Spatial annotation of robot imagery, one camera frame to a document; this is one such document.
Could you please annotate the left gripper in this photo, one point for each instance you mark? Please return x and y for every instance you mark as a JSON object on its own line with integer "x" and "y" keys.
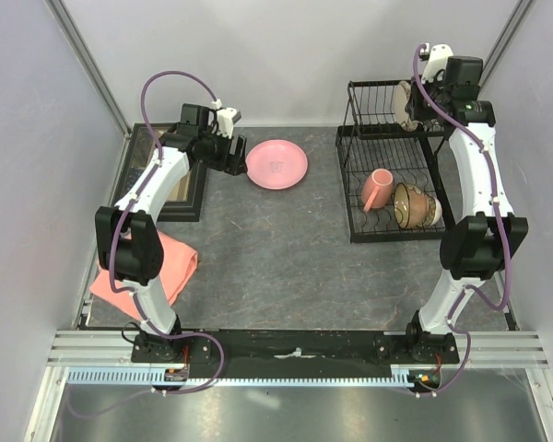
{"x": 234, "y": 165}

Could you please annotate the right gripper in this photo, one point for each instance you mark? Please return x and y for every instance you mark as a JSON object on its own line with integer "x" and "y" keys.
{"x": 420, "y": 112}

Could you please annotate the pink plate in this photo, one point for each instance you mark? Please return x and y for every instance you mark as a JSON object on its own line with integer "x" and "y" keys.
{"x": 276, "y": 164}

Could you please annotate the cream speckled oval plate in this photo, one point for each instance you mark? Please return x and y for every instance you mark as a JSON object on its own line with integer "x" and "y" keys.
{"x": 401, "y": 99}

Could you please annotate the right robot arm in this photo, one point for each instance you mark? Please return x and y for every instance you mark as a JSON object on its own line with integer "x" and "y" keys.
{"x": 476, "y": 253}

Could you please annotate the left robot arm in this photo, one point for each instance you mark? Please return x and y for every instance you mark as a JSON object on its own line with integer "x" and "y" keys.
{"x": 128, "y": 243}

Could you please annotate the black framed display box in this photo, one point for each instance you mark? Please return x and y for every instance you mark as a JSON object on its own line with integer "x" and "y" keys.
{"x": 184, "y": 201}

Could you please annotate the brown patterned bowl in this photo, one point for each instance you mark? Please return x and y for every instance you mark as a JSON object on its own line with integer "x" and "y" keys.
{"x": 414, "y": 208}

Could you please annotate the pink mug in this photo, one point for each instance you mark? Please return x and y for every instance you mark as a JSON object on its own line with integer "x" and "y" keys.
{"x": 377, "y": 190}

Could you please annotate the pink cloth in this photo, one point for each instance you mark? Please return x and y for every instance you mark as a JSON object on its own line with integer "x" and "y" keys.
{"x": 180, "y": 262}

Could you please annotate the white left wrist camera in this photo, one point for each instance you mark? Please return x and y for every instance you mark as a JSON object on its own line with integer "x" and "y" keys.
{"x": 226, "y": 117}

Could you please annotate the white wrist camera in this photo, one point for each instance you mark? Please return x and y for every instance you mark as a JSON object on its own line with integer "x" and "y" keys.
{"x": 435, "y": 59}
{"x": 226, "y": 117}

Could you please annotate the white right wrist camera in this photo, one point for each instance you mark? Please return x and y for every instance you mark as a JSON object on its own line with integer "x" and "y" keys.
{"x": 435, "y": 59}

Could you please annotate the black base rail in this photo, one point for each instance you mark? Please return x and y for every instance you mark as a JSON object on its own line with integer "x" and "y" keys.
{"x": 281, "y": 354}

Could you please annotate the slotted cable duct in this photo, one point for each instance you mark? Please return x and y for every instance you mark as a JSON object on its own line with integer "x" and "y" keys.
{"x": 166, "y": 377}

